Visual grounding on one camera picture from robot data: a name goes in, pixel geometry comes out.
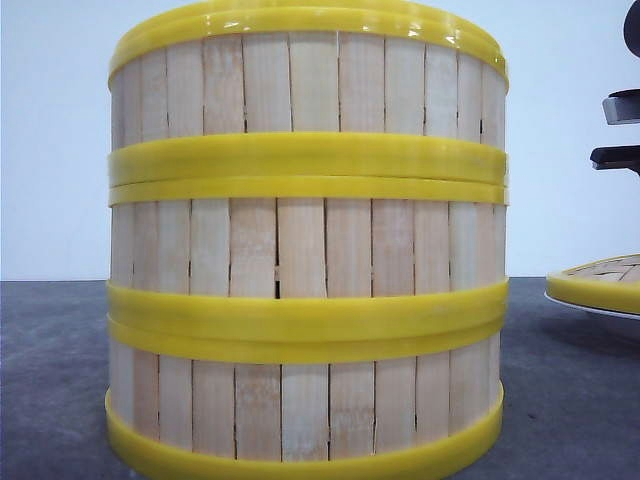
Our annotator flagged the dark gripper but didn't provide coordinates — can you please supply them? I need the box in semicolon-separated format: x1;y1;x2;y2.
590;0;640;173

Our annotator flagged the bamboo steamer lid yellow rim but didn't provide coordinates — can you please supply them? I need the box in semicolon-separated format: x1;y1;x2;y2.
546;254;639;315

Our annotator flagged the bamboo steamer basket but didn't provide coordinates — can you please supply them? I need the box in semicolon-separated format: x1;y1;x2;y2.
109;1;508;204
106;335;504;479
108;178;508;362

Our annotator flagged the white plate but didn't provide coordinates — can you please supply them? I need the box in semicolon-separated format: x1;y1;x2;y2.
544;292;639;345

